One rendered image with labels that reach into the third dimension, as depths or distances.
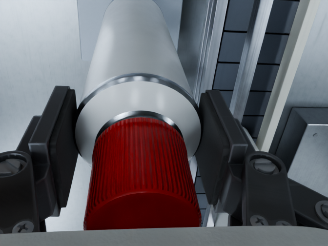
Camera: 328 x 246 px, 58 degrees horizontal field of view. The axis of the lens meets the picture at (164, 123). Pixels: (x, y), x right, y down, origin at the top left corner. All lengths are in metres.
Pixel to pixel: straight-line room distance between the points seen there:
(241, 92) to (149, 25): 0.16
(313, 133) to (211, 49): 0.22
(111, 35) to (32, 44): 0.27
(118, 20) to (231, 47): 0.21
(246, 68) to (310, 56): 0.20
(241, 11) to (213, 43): 0.05
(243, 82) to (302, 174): 0.28
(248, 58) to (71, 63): 0.24
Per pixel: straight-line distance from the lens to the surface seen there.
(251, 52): 0.29
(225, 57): 0.38
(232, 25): 0.37
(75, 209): 0.60
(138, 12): 0.20
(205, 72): 0.38
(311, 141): 0.51
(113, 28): 0.17
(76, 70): 0.43
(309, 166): 0.54
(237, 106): 0.31
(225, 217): 0.43
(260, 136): 0.43
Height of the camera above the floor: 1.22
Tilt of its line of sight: 56 degrees down
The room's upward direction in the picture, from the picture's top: 170 degrees clockwise
